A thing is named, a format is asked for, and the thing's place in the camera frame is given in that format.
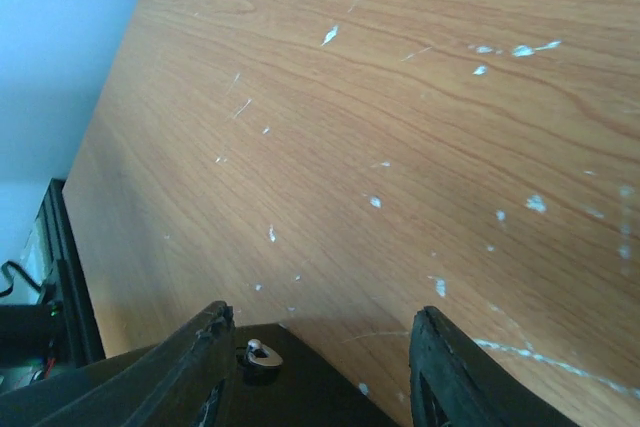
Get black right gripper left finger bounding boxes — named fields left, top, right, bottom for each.
left=1, top=301, right=235, bottom=426

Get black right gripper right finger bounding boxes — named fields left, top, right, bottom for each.
left=409, top=306, right=577, bottom=427

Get black metronome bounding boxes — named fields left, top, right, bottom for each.
left=226, top=324, right=396, bottom=427

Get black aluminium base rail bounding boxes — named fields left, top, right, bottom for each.
left=37, top=179, right=105, bottom=368

